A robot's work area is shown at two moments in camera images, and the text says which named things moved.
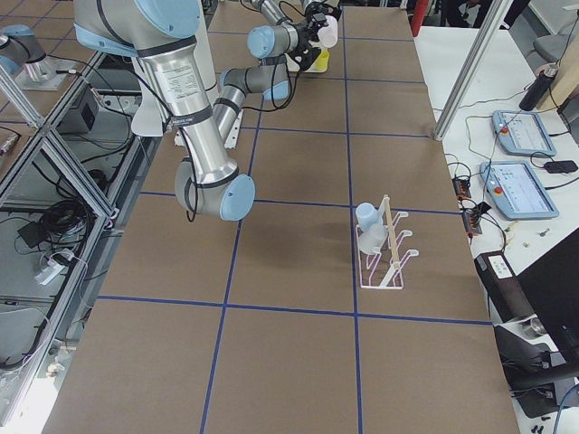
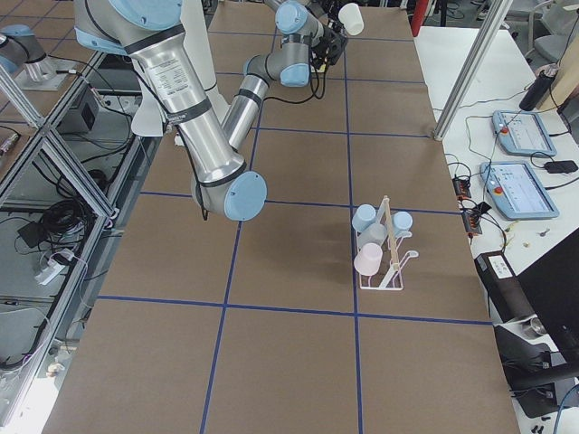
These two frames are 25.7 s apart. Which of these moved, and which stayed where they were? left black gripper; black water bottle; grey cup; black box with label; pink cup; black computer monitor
Moved: pink cup; left black gripper
Stayed: black water bottle; black computer monitor; grey cup; black box with label
